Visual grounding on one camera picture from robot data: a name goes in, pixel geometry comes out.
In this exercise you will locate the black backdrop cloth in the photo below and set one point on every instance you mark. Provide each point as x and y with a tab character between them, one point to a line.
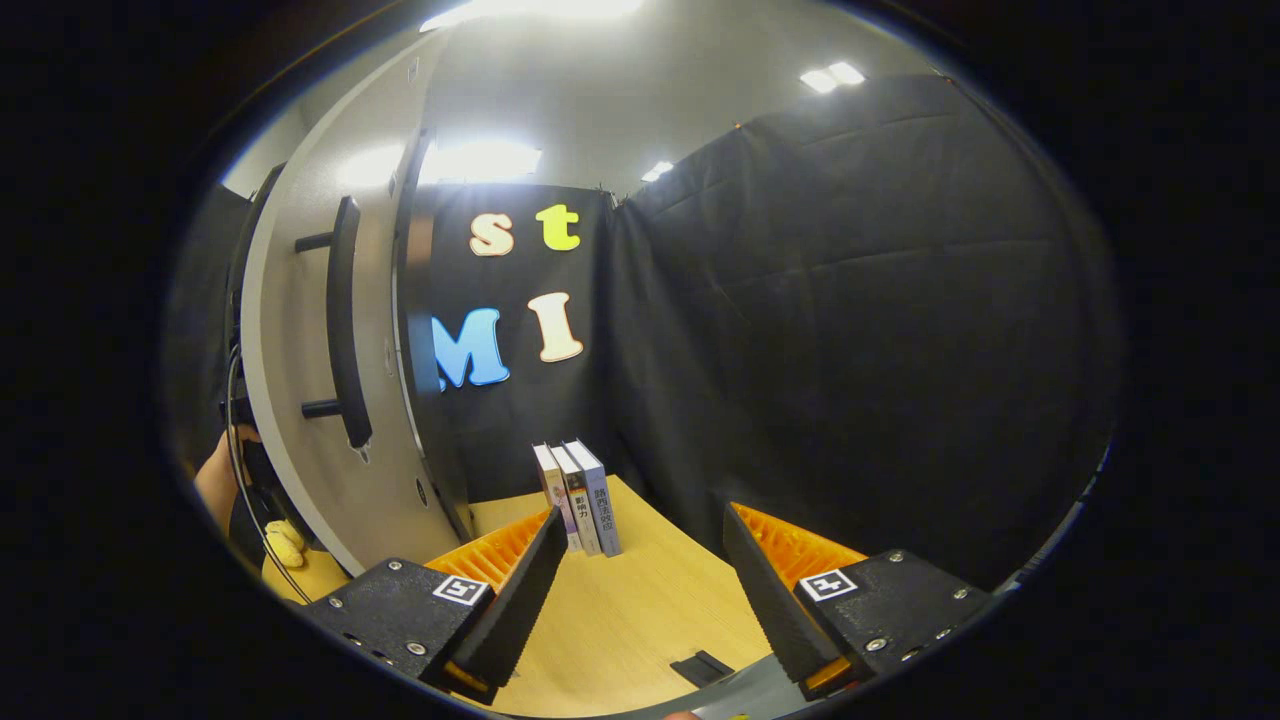
850	330

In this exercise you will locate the white cabinet door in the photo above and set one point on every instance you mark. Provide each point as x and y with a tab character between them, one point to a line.
290	470

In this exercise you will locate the white spine book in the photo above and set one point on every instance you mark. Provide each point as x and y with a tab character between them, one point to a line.
580	505

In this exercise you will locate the dark grey cabinet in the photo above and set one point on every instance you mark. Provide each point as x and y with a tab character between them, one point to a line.
425	400

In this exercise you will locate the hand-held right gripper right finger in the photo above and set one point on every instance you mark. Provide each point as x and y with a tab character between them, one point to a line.
765	600

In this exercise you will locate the grey blue book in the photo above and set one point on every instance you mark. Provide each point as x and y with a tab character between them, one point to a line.
602	500

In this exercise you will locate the small black flat object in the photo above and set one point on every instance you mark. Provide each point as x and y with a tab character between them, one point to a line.
702	668

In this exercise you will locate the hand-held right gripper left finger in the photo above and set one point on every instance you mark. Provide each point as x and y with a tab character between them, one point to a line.
520	610

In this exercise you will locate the cream plush toy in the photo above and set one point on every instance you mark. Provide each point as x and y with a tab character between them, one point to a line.
285	545

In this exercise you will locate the ceiling light panel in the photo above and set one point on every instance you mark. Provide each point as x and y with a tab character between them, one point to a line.
485	160
530	10
657	171

